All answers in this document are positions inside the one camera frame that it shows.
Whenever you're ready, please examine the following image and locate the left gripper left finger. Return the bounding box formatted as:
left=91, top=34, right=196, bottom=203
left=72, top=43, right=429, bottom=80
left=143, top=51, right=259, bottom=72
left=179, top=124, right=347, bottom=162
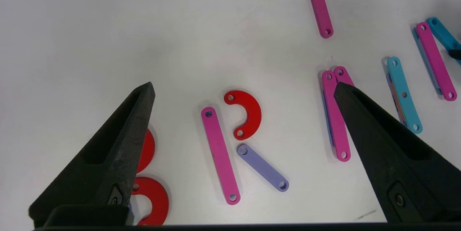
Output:
left=29, top=82, right=156, bottom=228

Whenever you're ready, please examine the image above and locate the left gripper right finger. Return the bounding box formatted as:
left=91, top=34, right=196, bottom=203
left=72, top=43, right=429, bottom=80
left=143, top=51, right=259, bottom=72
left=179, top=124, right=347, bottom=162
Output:
left=334, top=82, right=461, bottom=224

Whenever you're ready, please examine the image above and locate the short pink bar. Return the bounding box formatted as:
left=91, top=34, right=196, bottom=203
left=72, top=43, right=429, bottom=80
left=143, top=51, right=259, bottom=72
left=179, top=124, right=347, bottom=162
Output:
left=412, top=22, right=458, bottom=102

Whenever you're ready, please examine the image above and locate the short blue bar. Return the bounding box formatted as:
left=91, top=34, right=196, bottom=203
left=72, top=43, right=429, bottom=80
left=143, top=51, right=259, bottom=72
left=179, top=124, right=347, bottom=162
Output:
left=426, top=17, right=461, bottom=66

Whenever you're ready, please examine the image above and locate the long pink bar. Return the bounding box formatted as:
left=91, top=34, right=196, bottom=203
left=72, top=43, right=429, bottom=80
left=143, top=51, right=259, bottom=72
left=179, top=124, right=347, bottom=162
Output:
left=322, top=71, right=352, bottom=162
left=303, top=0, right=334, bottom=39
left=333, top=66, right=356, bottom=88
left=201, top=107, right=241, bottom=205

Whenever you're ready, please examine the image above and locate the short purple bar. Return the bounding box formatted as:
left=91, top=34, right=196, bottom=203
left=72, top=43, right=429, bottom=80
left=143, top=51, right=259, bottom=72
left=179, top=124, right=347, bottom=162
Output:
left=237, top=144, right=290, bottom=192

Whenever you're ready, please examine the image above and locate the small red arc piece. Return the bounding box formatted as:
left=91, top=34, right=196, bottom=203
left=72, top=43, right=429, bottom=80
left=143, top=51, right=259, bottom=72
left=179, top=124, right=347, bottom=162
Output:
left=224, top=90, right=262, bottom=141

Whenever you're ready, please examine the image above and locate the large red arc piece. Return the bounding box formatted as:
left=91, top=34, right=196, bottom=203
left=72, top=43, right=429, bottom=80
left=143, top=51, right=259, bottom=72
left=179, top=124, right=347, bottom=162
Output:
left=136, top=129, right=156, bottom=174
left=131, top=177, right=170, bottom=226

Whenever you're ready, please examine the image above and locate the long blue bar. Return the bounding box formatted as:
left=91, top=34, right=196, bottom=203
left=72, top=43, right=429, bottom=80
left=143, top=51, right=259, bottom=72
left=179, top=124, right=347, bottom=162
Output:
left=386, top=56, right=423, bottom=134

